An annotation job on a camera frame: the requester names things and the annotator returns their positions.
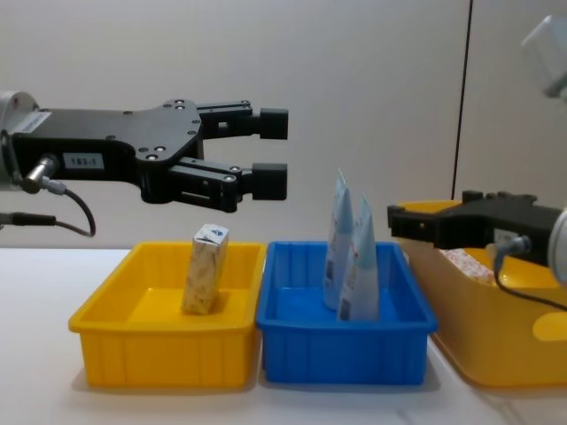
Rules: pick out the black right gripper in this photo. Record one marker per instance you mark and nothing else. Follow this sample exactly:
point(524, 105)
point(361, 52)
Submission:
point(487, 221)

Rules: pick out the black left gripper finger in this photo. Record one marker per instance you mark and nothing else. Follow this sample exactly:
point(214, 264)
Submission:
point(270, 124)
point(266, 181)

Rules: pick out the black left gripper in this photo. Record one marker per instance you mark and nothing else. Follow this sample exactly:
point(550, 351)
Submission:
point(102, 128)

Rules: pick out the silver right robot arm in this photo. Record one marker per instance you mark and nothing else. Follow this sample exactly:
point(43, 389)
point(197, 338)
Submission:
point(561, 243)

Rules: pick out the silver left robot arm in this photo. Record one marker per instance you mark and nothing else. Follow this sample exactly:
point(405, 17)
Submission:
point(13, 106)

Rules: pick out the pale blue pouch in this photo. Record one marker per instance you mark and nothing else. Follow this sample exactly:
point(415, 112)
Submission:
point(361, 274)
point(339, 221)

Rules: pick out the white red patterned packet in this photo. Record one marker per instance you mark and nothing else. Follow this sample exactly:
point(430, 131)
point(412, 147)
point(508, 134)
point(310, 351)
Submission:
point(469, 265)

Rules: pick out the beige drink carton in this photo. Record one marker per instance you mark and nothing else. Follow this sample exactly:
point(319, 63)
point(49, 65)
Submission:
point(206, 274)

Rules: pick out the yellow plastic basket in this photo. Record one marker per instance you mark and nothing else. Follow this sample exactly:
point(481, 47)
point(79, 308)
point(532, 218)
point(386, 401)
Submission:
point(487, 336)

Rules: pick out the blue plastic bin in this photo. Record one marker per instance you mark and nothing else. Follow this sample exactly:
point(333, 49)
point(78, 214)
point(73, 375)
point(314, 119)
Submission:
point(332, 354)

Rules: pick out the yellow plastic bin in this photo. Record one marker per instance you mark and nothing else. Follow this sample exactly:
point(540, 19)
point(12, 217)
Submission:
point(146, 354)

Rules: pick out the white table cloth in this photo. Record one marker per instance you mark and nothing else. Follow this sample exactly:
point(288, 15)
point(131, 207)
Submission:
point(40, 336)

